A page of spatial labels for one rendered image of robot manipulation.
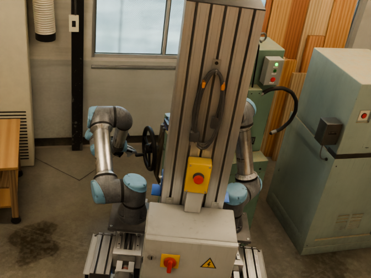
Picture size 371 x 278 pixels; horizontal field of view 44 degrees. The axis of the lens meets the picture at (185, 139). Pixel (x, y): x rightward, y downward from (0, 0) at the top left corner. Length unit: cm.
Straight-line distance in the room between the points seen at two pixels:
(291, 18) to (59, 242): 266
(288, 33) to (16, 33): 227
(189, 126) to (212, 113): 10
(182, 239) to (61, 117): 270
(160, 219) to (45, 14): 225
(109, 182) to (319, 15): 276
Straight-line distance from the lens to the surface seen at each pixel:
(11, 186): 333
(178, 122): 160
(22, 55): 362
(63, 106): 414
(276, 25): 412
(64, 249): 334
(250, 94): 270
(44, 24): 365
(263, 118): 294
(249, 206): 320
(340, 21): 444
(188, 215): 177
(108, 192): 219
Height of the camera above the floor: 238
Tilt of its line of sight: 31 degrees down
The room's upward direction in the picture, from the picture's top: 8 degrees clockwise
